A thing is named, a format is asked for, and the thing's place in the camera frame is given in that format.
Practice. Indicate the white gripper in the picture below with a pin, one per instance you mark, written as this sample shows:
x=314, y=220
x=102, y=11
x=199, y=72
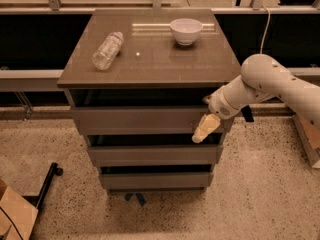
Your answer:
x=220, y=106

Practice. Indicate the drawer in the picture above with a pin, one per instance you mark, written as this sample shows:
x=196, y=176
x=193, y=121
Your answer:
x=137, y=120
x=155, y=155
x=156, y=181

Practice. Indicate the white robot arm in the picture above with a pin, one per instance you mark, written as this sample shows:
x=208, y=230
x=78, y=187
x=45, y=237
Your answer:
x=261, y=78

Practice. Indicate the brown drawer cabinet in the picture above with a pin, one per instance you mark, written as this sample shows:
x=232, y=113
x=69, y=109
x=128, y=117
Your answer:
x=150, y=70

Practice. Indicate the white bowl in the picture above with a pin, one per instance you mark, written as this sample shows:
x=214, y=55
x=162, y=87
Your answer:
x=186, y=31

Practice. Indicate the clear plastic water bottle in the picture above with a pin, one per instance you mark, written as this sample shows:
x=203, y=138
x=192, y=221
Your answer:
x=107, y=52

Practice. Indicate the black stand leg with wheel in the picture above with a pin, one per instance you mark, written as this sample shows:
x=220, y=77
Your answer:
x=38, y=200

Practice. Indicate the cardboard box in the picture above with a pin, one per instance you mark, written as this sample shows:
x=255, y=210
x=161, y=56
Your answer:
x=17, y=215

